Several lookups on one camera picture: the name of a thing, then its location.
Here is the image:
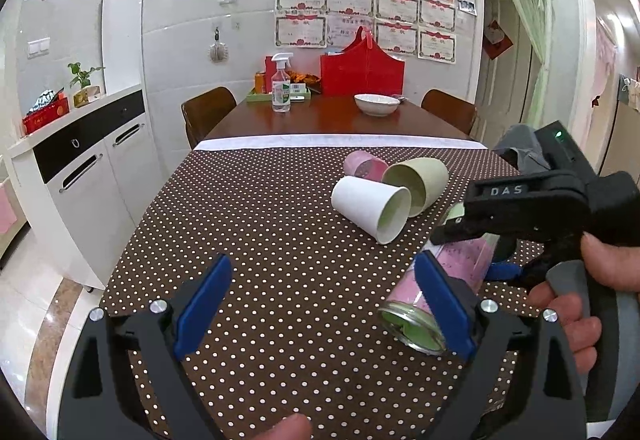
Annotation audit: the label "white underlay cloth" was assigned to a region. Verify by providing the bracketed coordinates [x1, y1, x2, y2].
[193, 134, 489, 152]

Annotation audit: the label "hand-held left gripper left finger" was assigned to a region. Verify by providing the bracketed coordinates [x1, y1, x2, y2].
[44, 254, 233, 440]

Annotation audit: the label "green tray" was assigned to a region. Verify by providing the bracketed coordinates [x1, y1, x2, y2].
[245, 85, 312, 104]

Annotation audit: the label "green curtain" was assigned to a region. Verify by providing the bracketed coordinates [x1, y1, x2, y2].
[479, 0, 555, 122]

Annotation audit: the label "clear spray bottle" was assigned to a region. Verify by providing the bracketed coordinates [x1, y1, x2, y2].
[271, 52, 294, 114]

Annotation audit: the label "red door ornament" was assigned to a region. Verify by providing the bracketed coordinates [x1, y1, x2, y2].
[482, 19, 514, 61]

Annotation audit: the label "red bag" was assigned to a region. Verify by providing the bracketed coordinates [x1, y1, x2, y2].
[320, 26, 405, 96]

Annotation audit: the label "white cabinet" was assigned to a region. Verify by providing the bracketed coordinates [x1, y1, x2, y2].
[7, 84, 149, 294]

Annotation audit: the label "white bowl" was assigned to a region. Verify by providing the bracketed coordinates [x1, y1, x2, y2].
[353, 93, 401, 117]

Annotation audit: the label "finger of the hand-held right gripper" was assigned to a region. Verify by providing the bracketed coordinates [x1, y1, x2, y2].
[483, 252, 552, 284]
[430, 214, 507, 247]

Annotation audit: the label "white cup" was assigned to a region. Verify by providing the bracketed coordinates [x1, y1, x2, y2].
[331, 176, 412, 245]

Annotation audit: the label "person's left hand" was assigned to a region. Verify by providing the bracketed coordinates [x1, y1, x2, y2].
[270, 414, 314, 440]

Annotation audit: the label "red tissue box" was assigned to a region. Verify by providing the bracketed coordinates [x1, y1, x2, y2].
[22, 88, 70, 135]

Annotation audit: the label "beige green cup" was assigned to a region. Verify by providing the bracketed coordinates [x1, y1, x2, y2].
[382, 158, 449, 219]

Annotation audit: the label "snack packets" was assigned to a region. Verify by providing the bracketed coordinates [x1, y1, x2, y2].
[289, 71, 322, 97]

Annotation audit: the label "potted green plant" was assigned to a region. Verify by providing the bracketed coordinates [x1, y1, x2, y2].
[67, 62, 106, 109]

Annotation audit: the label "person's right hand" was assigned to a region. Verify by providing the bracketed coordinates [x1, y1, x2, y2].
[529, 234, 640, 377]

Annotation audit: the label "brown chair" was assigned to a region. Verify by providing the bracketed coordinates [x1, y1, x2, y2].
[421, 89, 479, 136]
[181, 87, 237, 150]

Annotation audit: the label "hanging wall hook ornament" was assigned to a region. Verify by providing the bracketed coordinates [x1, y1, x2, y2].
[208, 27, 227, 64]

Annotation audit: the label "brown polka dot tablecloth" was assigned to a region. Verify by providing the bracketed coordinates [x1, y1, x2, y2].
[99, 142, 551, 440]

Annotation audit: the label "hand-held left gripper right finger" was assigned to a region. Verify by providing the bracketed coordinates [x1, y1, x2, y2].
[413, 251, 589, 440]

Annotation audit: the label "glass cup with pink sleeve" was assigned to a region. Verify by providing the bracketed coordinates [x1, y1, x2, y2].
[377, 240, 501, 355]

